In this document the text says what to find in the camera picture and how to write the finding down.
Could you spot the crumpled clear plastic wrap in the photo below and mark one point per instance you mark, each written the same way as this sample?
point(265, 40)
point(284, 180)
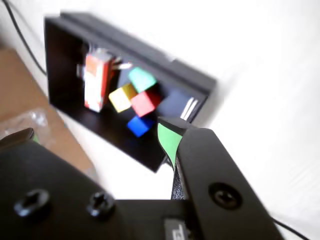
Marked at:
point(27, 120)

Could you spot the green wooden cube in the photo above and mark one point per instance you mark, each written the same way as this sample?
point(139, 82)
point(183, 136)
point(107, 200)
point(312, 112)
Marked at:
point(141, 78)

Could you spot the black cardboard box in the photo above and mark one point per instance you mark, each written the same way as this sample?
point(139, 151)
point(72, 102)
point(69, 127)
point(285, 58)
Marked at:
point(65, 75)

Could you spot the red wooden cube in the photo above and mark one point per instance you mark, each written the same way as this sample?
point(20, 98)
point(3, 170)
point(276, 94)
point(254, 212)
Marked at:
point(143, 103)

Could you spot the large brown cardboard box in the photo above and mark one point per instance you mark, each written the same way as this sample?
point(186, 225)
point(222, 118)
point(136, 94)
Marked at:
point(22, 82)

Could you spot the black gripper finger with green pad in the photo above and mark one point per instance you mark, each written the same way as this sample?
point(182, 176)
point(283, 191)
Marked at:
point(212, 170)
point(50, 195)

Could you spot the orange and white matchbox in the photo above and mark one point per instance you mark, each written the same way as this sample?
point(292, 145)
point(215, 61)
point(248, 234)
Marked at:
point(96, 82)

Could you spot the blue wooden cube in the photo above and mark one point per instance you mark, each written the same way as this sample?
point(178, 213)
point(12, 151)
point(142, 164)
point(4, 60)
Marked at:
point(138, 126)

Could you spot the yellow wooden cube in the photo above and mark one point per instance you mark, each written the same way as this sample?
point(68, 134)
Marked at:
point(120, 98)

